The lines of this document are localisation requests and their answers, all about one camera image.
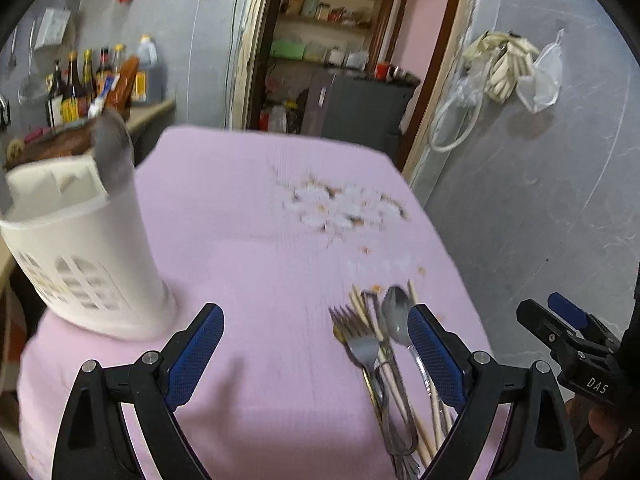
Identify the steel fork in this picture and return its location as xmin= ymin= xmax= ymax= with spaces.
xmin=329 ymin=307 xmax=420 ymax=479

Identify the large steel spoon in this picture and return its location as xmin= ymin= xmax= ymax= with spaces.
xmin=90 ymin=108 xmax=134 ymax=194

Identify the right hand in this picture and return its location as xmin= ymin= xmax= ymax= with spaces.
xmin=565 ymin=396 xmax=630 ymax=479

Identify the pink floral tablecloth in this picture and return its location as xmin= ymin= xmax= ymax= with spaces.
xmin=16 ymin=124 xmax=511 ymax=480

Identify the gold spoon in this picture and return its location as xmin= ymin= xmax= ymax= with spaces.
xmin=332 ymin=325 xmax=380 ymax=416

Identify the white plastic utensil holder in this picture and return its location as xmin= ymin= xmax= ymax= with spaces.
xmin=1 ymin=155 xmax=176 ymax=340

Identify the wooden cutting board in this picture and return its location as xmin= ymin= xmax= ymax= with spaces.
xmin=4 ymin=119 xmax=96 ymax=170

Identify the grey cabinet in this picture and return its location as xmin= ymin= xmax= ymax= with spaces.
xmin=300 ymin=70 xmax=416 ymax=162

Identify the hanging plastic bag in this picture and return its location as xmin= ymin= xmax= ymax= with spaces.
xmin=515 ymin=28 xmax=564 ymax=114

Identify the large oil jug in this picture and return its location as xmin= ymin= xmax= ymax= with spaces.
xmin=131 ymin=35 xmax=164 ymax=105

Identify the dark soy sauce bottle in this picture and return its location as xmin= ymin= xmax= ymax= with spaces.
xmin=61 ymin=51 xmax=89 ymax=122

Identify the hanging strainer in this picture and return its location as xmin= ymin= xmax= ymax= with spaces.
xmin=17 ymin=21 xmax=48 ymax=106

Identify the white hose loop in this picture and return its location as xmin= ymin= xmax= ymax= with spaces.
xmin=426 ymin=66 xmax=486 ymax=154

